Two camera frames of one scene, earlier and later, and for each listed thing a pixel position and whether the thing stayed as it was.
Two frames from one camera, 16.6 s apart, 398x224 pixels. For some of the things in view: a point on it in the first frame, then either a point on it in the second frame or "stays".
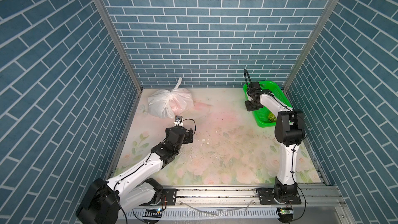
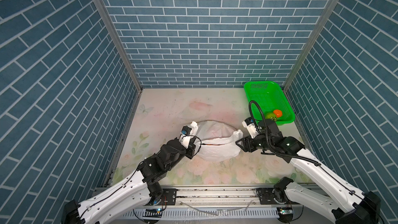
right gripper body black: [250, 106] -> [258, 142]
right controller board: [285, 214] stays
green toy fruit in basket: [272, 117] stays
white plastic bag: [165, 103] -> [216, 141]
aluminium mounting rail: [246, 196] stays
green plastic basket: [261, 115] stays
